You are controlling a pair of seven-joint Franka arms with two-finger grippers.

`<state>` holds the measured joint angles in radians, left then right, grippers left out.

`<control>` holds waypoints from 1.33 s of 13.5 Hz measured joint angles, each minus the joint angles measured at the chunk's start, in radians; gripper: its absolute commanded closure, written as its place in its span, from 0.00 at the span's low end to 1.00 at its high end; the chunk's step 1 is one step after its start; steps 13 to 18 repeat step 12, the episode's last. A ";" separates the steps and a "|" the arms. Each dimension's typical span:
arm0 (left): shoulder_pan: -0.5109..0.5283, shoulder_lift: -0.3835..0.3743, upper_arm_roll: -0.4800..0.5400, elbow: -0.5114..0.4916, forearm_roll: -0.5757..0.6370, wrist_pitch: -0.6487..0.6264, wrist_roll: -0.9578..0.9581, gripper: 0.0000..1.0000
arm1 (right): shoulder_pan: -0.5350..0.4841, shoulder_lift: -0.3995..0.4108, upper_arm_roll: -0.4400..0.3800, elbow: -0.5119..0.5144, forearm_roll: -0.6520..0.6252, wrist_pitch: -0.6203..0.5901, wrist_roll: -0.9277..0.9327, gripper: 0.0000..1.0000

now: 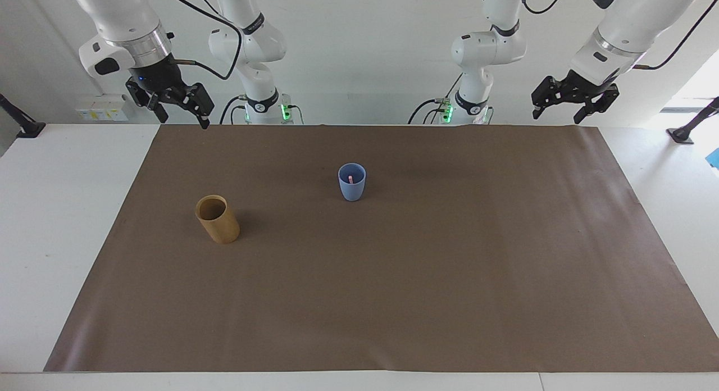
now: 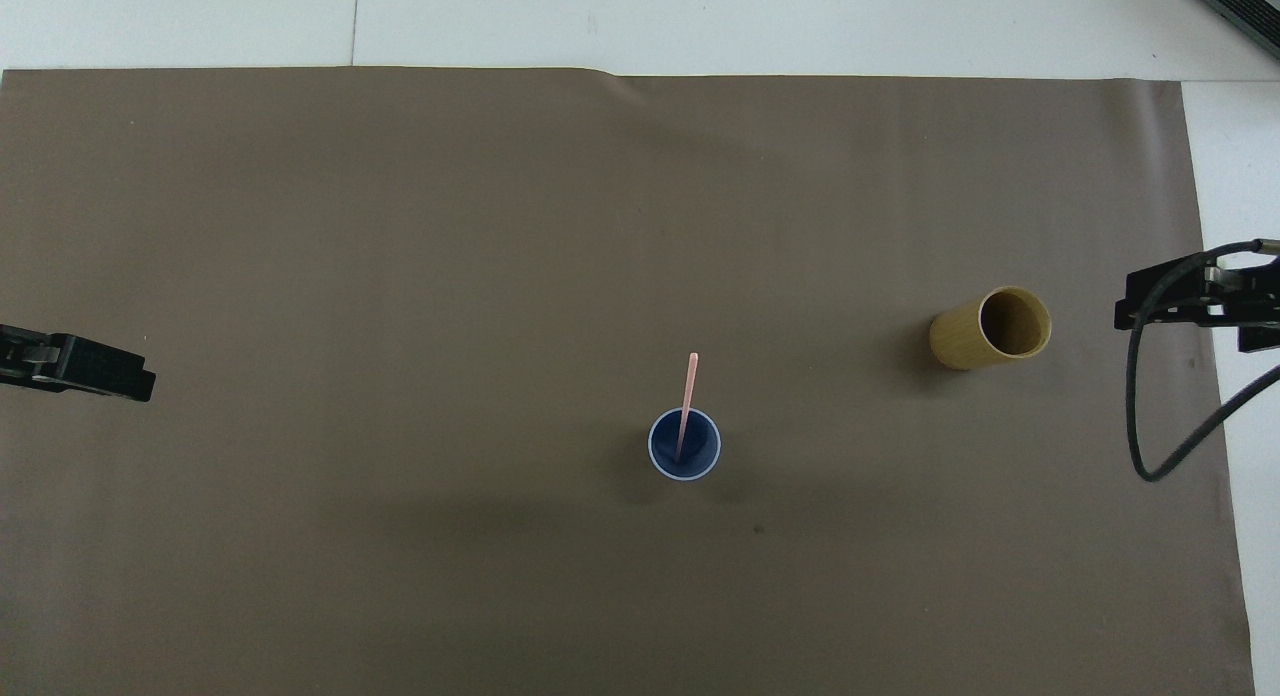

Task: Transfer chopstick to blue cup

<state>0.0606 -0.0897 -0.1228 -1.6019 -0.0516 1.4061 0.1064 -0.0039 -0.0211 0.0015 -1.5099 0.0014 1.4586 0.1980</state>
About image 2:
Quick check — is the yellow wooden cup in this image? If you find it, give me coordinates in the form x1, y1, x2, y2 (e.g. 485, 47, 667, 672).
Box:
929, 286, 1053, 371

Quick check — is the black cable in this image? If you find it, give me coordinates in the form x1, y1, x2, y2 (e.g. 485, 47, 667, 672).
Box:
1125, 239, 1280, 482

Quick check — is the black ribbed device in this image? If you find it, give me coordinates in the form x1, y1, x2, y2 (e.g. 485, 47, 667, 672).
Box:
1197, 0, 1280, 63

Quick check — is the blue cup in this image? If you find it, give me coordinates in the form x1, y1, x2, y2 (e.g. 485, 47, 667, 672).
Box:
647, 407, 722, 482

